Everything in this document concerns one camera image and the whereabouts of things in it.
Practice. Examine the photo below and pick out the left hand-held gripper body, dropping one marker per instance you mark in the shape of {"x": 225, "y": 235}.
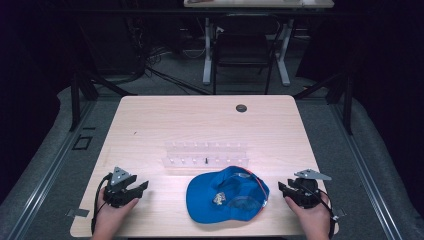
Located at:
{"x": 116, "y": 195}

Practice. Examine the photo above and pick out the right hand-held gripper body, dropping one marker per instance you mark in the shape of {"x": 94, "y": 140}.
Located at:
{"x": 305, "y": 191}

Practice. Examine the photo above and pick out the person's left hand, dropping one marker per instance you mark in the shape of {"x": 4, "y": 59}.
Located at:
{"x": 111, "y": 216}

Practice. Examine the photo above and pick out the person's right hand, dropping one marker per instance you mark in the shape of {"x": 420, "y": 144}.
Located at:
{"x": 311, "y": 220}

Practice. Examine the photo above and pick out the grey tape tab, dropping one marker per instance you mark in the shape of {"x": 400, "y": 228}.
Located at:
{"x": 77, "y": 212}

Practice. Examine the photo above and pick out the blue baseball cap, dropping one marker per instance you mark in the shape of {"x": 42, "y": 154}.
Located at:
{"x": 226, "y": 196}

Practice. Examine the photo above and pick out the clear acrylic rack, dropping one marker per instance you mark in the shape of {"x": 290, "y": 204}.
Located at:
{"x": 206, "y": 155}

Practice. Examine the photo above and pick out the black chair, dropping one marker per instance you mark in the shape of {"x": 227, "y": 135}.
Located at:
{"x": 243, "y": 46}

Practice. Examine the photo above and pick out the white-legged wooden desk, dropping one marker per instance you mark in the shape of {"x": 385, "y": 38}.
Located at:
{"x": 260, "y": 4}

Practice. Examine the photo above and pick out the black metal frame stand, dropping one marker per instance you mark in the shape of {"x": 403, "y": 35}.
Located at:
{"x": 80, "y": 90}
{"x": 343, "y": 96}

